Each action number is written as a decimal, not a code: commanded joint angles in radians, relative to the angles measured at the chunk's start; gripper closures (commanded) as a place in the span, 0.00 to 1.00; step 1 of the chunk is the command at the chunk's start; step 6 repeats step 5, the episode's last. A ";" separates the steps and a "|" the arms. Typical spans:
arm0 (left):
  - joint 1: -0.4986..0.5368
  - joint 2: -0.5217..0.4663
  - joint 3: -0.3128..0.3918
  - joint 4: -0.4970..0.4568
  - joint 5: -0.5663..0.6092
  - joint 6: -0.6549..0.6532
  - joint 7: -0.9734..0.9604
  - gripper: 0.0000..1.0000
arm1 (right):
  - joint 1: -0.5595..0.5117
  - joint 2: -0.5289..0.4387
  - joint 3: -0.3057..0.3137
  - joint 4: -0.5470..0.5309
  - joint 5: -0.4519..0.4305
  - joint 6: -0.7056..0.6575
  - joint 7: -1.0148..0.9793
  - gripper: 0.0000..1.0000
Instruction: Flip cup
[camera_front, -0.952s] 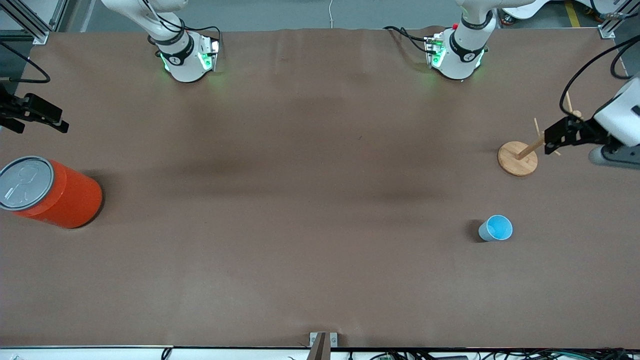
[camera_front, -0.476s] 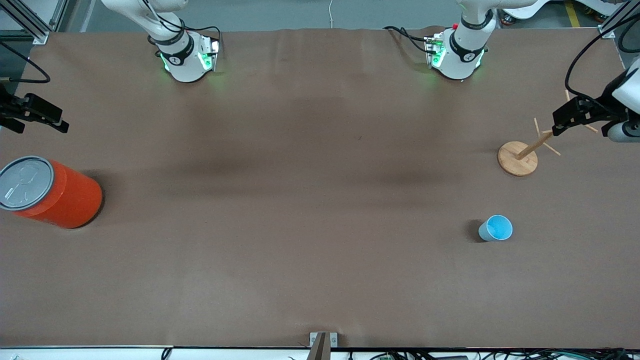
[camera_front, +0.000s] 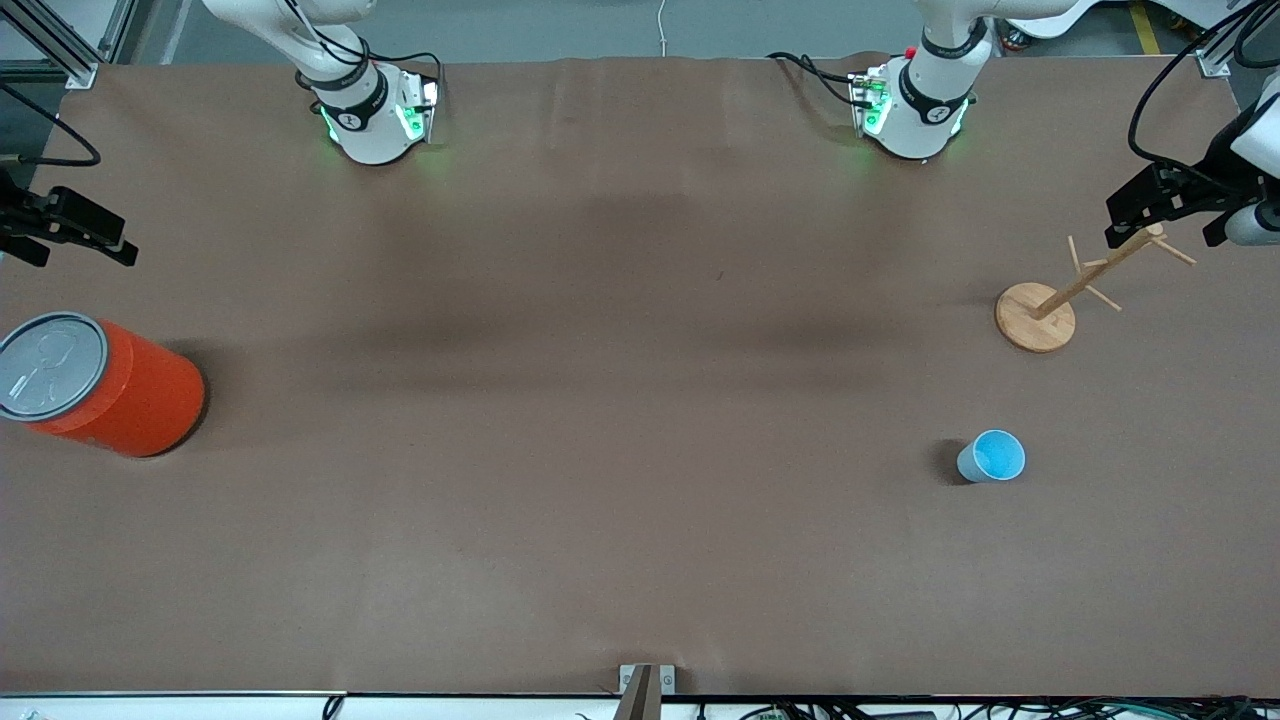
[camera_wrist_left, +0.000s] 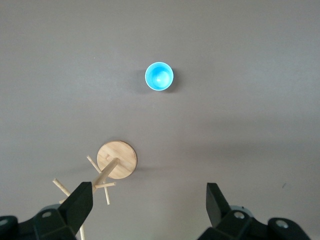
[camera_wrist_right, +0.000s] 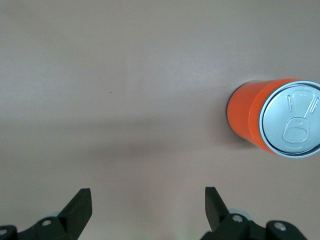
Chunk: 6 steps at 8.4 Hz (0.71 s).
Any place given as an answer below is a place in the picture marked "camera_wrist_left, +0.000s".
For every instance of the light blue plastic cup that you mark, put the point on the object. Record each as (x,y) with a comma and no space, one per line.
(160,77)

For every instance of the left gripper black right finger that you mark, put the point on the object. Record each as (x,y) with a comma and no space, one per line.
(217,207)

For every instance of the wooden mug tree stand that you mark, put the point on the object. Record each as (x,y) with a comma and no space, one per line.
(117,160)

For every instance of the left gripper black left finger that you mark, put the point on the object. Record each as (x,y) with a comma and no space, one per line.
(75,205)

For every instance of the brown table cover sheet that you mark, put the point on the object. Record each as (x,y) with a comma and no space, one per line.
(225,125)

